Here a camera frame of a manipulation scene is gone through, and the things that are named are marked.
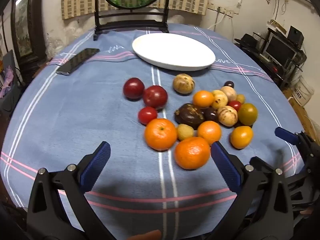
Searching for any white power cable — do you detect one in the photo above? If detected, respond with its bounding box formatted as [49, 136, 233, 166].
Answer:
[206, 12, 225, 30]

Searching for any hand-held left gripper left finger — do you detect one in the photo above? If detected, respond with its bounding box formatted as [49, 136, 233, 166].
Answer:
[26, 141, 115, 240]

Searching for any small dark mangosteen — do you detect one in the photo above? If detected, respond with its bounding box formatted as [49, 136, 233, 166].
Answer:
[202, 107, 220, 123]

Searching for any white bucket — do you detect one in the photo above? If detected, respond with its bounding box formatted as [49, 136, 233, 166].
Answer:
[291, 76, 315, 107]

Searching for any large tan pepino melon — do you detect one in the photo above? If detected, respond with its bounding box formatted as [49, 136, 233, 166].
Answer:
[173, 73, 195, 94]

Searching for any orange tomato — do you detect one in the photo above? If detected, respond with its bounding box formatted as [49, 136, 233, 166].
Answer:
[193, 90, 215, 109]
[230, 126, 254, 149]
[197, 121, 222, 145]

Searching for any dark wood framed painting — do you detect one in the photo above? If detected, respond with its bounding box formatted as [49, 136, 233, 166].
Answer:
[10, 0, 49, 67]

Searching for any person's left hand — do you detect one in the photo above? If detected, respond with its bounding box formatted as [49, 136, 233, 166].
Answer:
[127, 229, 162, 240]

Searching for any green yellow tomato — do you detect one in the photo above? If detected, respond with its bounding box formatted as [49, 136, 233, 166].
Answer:
[237, 103, 258, 126]

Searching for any cardboard box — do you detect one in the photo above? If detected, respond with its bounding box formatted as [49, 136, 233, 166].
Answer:
[266, 19, 287, 35]

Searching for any black hat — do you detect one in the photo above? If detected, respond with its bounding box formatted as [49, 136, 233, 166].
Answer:
[234, 34, 262, 48]

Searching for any dark red plum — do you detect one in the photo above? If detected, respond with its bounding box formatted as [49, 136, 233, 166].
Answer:
[123, 77, 145, 99]
[143, 85, 168, 110]

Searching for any grey chair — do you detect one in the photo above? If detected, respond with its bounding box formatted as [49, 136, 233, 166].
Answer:
[0, 50, 23, 117]

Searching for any purple cloth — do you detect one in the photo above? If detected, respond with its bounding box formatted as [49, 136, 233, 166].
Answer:
[0, 65, 15, 98]

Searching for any white wall outlet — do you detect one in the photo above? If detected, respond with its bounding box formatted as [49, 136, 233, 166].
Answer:
[209, 2, 237, 18]

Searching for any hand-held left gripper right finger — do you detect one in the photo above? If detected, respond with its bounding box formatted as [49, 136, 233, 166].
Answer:
[211, 141, 300, 240]

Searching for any white oval plate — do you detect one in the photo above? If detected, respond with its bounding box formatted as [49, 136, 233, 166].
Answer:
[132, 33, 216, 71]

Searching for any large dark mangosteen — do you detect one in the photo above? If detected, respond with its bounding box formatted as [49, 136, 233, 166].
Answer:
[174, 103, 206, 130]

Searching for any small red tomato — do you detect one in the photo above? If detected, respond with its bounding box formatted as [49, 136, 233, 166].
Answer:
[227, 100, 242, 112]

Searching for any black smartphone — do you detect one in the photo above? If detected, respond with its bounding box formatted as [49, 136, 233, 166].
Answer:
[55, 48, 100, 75]

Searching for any black computer desk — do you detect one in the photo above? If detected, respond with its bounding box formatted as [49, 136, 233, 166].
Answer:
[235, 27, 307, 90]

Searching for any black speaker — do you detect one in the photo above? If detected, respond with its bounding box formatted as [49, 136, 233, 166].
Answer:
[287, 25, 305, 48]

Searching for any computer monitor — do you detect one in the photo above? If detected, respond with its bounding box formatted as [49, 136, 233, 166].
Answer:
[265, 35, 298, 67]

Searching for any orange mandarin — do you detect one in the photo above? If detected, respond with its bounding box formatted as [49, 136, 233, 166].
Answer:
[144, 118, 178, 151]
[174, 136, 211, 170]

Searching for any blue striped tablecloth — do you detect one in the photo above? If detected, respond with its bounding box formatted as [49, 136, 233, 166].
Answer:
[0, 22, 307, 240]

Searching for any pale pepino melon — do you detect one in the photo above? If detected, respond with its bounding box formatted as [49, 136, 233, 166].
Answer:
[220, 86, 237, 101]

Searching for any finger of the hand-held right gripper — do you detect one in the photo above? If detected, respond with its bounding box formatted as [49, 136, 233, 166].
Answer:
[250, 156, 309, 206]
[275, 127, 313, 146]

